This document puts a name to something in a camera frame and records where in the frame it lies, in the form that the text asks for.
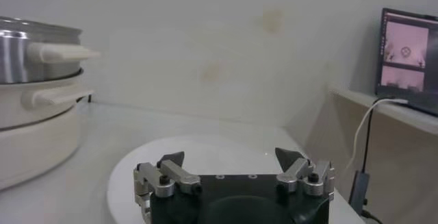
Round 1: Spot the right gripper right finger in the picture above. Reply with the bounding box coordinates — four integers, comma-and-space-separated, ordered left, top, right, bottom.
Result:
274, 147, 335, 201

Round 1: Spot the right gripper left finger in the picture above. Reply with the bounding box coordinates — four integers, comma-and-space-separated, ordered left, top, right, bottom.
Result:
133, 151, 202, 214

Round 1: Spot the stainless steel steamer basket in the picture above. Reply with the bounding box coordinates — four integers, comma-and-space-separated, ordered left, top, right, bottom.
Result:
0, 15, 102, 85

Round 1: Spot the white round plate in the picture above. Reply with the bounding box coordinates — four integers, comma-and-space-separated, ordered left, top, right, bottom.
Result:
107, 134, 311, 224

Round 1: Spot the cream electric cooker base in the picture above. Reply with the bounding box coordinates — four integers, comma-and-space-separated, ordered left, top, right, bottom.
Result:
0, 69, 96, 191

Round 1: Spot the black cable with adapter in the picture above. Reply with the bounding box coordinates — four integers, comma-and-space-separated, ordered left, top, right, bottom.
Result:
348, 97, 386, 224

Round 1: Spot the black cooker power cord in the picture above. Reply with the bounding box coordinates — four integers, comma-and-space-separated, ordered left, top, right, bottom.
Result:
75, 93, 93, 105

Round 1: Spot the white laptop cable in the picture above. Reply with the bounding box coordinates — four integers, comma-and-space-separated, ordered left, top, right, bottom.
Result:
344, 97, 411, 178

